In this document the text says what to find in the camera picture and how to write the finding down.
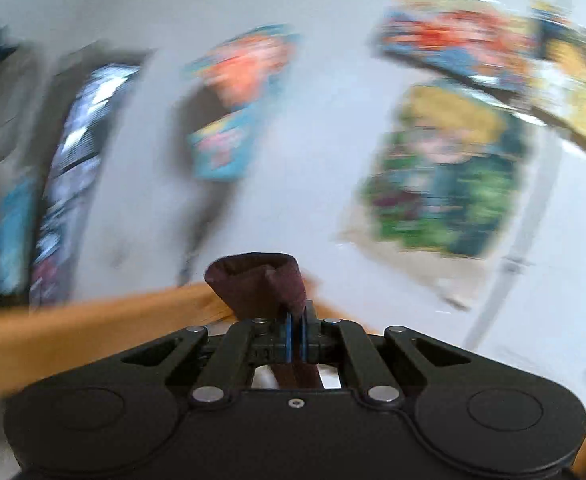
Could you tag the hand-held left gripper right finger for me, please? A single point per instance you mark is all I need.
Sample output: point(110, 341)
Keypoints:
point(304, 341)

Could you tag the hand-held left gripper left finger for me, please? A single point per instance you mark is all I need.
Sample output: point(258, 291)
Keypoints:
point(288, 341)

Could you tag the maroon cloth garment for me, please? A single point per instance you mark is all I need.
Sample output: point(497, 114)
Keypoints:
point(253, 285)

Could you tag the green wall poster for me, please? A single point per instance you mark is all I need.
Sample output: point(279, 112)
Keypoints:
point(443, 180)

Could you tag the wooden bed frame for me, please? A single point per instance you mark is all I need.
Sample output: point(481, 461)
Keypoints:
point(73, 330)

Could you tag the white wall conduit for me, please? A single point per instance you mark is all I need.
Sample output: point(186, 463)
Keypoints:
point(518, 245)

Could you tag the orange and blue wall poster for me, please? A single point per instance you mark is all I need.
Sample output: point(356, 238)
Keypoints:
point(238, 105)

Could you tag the tall dark wall poster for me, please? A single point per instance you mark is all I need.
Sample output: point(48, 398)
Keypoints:
point(78, 160)

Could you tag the light blue wall poster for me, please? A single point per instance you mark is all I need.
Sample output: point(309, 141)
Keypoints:
point(13, 235)

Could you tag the red and blue wall poster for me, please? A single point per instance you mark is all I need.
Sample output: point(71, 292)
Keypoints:
point(453, 35)

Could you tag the yellow wall poster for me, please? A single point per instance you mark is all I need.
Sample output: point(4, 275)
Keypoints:
point(578, 75)

